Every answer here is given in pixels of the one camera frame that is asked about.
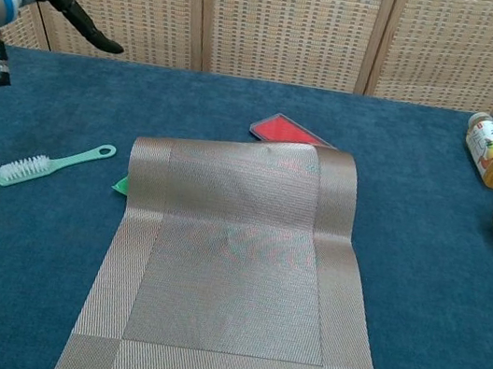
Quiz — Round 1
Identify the wicker folding screen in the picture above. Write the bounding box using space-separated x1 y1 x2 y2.
0 0 493 136

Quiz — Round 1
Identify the brown woven placemat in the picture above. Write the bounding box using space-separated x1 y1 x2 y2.
52 107 426 369

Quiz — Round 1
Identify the blue carpet table cover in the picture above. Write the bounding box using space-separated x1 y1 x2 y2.
0 32 493 369

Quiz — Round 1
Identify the green sachet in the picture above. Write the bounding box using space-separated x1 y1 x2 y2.
110 173 132 197

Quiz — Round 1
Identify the red card in clear case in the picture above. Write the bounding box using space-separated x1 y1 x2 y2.
247 108 342 156

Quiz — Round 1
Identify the mint green brush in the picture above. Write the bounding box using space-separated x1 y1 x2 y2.
0 126 119 206

